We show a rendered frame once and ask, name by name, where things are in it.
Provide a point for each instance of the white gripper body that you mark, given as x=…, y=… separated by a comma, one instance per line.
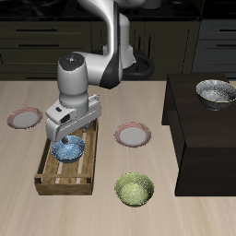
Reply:
x=78, y=123

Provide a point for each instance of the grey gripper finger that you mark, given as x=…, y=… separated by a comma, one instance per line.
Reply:
x=65, y=141
x=87, y=126

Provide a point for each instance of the blue bowl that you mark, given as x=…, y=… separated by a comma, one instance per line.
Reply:
x=69, y=152

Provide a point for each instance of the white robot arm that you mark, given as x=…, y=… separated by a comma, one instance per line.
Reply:
x=73, y=83

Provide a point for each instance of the red-rimmed white plate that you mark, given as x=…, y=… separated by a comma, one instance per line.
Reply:
x=132, y=135
x=24, y=118

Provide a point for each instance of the green bowl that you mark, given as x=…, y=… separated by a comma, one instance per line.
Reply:
x=134, y=189

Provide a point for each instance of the grey bowl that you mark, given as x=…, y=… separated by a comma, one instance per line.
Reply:
x=215, y=93

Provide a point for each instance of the wooden slat tray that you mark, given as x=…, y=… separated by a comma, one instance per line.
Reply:
x=87, y=159

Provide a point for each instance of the dark kitchen cupboards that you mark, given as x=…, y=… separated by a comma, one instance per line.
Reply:
x=46, y=38

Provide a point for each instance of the dark wooden cabinet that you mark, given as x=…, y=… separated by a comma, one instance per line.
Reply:
x=202, y=147

